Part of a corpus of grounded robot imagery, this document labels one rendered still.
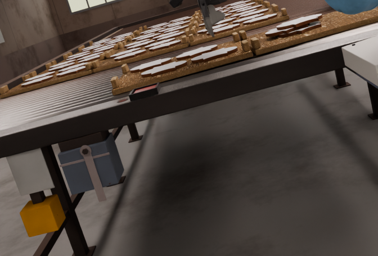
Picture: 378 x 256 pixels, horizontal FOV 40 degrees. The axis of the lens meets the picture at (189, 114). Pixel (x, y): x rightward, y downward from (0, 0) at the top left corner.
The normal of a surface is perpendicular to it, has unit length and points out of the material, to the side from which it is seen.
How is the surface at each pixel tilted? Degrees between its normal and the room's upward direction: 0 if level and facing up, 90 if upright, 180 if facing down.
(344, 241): 0
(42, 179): 90
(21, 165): 90
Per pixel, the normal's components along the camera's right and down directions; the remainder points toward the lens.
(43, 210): -0.04, 0.25
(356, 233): -0.27, -0.93
